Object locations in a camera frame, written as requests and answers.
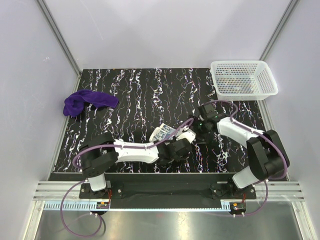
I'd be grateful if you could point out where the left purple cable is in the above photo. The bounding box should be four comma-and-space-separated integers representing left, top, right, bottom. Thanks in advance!
59, 117, 195, 237

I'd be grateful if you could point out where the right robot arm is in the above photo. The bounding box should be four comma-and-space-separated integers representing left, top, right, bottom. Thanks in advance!
192, 102, 290, 199

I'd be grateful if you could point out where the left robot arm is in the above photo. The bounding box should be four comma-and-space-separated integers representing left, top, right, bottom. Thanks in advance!
74, 129, 196, 198

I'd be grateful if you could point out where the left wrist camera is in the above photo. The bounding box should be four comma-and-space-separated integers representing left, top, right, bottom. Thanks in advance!
176, 129, 196, 144

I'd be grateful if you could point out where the aluminium frame rail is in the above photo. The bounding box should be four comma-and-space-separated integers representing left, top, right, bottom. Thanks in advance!
32, 181, 306, 201

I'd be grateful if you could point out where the white plastic basket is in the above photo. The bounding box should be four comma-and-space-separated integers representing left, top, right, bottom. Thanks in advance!
210, 60, 279, 101

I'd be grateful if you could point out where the purple cable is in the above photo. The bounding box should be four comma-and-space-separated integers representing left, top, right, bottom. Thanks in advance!
199, 99, 290, 217
59, 117, 195, 237

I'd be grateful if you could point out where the black marble pattern mat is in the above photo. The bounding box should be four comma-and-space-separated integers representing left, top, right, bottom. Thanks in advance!
53, 67, 288, 175

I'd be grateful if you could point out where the purple towel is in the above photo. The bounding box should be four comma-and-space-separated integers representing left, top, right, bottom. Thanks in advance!
63, 89, 119, 118

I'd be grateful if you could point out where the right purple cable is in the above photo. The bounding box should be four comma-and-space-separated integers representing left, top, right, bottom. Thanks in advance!
199, 99, 290, 217

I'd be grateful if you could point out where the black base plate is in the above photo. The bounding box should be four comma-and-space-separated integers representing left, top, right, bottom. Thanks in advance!
79, 173, 257, 200

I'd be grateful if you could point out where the blue white patterned towel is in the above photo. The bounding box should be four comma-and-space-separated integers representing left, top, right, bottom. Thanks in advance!
149, 123, 176, 142

